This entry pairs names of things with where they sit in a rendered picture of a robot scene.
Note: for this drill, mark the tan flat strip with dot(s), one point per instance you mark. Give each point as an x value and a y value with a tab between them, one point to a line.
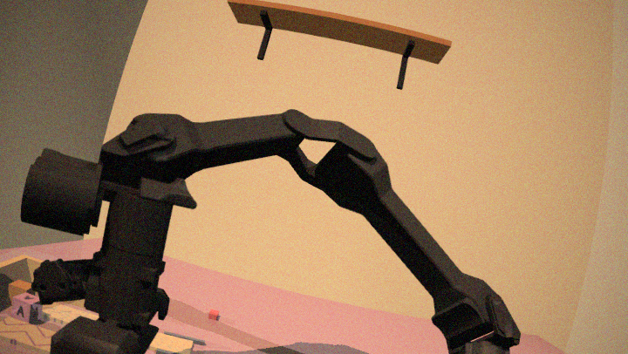
170	343

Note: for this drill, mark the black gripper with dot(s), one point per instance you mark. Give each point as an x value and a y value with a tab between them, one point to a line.
129	298

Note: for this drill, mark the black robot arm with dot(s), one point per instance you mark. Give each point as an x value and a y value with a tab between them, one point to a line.
141	172

